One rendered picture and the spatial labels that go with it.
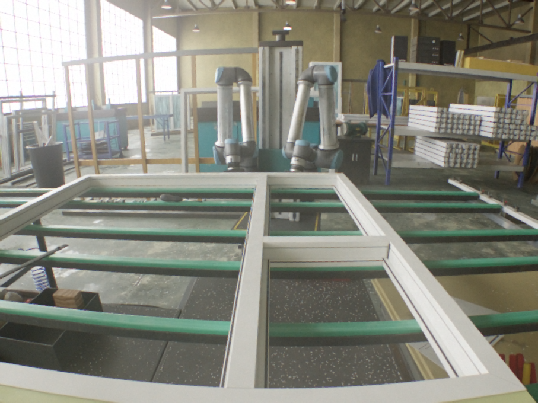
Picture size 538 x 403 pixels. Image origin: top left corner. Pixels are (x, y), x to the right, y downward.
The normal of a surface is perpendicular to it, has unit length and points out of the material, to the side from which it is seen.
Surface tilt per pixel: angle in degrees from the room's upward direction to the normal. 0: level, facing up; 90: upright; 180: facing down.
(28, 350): 90
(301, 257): 90
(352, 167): 90
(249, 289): 0
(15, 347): 90
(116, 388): 0
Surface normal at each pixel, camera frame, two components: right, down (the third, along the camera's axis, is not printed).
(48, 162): 0.63, 0.30
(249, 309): 0.00, -0.95
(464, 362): -1.00, 0.00
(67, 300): -0.03, 0.31
